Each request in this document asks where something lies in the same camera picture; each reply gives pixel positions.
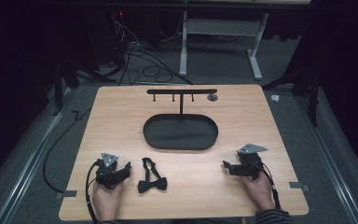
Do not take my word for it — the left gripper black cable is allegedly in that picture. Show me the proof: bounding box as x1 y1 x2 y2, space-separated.
85 159 103 224

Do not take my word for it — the person's left hand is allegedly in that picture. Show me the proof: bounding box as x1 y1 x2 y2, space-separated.
91 181 124 222

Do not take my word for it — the grey tape piece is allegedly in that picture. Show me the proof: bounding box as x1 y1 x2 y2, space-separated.
55 189 78 201
288 181 310 193

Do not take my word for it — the person's right hand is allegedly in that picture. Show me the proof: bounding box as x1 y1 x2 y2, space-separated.
240 170 277 213

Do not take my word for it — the black hook rack with tray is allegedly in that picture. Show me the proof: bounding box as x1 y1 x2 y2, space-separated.
142 88 219 151

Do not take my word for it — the black floor cable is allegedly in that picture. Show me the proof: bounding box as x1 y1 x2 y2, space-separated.
42 106 93 194

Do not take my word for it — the black bow tie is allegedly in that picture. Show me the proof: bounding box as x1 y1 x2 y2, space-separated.
137 157 169 194

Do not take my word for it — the white desk frame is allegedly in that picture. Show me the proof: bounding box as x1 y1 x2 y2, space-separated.
178 0 311 81

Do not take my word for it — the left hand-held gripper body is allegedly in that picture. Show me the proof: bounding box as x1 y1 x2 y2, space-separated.
95 151 126 190

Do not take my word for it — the tangle of black floor cables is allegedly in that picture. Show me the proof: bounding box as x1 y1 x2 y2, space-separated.
106 10 195 87

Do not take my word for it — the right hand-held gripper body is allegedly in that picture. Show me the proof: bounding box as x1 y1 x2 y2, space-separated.
236 143 269 181

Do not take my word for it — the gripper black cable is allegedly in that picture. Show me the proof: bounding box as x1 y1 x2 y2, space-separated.
250 160 282 210
85 159 103 224

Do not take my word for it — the black metal stand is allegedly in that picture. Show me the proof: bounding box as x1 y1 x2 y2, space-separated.
261 63 322 128
45 57 117 117

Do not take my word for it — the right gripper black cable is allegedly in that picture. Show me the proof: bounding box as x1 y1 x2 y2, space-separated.
250 160 282 210

